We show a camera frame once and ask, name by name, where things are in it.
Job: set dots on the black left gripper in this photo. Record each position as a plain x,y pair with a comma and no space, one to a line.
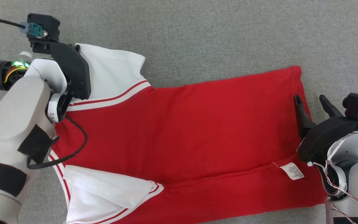
73,68

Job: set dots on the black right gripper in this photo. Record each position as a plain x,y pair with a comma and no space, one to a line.
325,137

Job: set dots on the red white t-shirt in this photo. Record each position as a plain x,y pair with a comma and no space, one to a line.
182,130

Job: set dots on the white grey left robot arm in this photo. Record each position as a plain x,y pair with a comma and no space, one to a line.
14,109

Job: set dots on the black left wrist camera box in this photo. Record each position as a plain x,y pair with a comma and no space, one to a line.
47,26

